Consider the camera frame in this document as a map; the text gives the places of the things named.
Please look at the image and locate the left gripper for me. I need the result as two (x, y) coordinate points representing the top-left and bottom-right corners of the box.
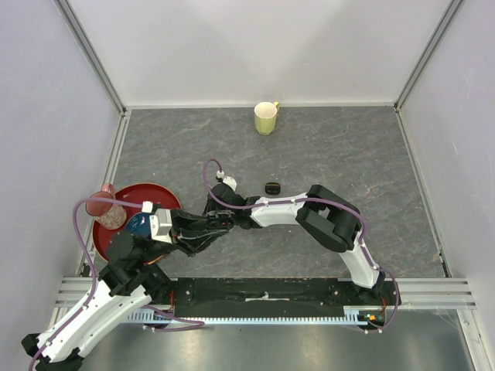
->
(138, 206), (230, 263)

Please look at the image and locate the black glossy charging case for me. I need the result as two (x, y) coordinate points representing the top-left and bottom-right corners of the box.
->
(265, 182), (282, 196)

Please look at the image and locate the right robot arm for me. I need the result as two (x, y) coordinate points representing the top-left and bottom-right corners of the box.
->
(204, 183), (384, 305)

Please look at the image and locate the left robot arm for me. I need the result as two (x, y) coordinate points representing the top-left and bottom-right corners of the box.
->
(22, 208), (234, 370)

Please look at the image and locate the blue plate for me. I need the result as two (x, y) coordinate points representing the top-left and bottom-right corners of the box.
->
(125, 212), (151, 237)

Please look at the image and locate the red round tray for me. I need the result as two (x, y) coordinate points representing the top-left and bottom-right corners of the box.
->
(92, 183), (182, 262)

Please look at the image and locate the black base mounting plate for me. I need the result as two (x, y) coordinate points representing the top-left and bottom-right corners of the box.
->
(162, 276), (396, 308)

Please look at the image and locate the pink floral mug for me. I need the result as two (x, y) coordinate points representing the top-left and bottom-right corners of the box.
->
(86, 183), (127, 230)

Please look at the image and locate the yellow-green mug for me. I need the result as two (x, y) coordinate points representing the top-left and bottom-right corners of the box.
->
(254, 102), (279, 135)

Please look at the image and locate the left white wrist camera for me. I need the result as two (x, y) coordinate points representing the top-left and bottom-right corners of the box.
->
(149, 209), (172, 243)

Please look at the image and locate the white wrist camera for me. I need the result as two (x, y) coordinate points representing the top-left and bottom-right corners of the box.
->
(222, 176), (237, 192)
(149, 209), (172, 243)

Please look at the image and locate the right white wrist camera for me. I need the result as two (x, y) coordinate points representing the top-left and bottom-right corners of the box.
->
(222, 176), (237, 192)

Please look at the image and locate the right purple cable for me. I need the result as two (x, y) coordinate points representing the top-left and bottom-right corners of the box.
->
(202, 158), (400, 334)

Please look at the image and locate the purple cable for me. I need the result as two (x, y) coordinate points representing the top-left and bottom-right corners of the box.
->
(27, 198), (155, 371)
(202, 158), (400, 334)

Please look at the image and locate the slotted cable duct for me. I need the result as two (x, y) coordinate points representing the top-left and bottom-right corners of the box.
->
(123, 308), (387, 327)

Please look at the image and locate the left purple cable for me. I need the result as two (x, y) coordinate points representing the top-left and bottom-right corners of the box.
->
(27, 198), (155, 371)

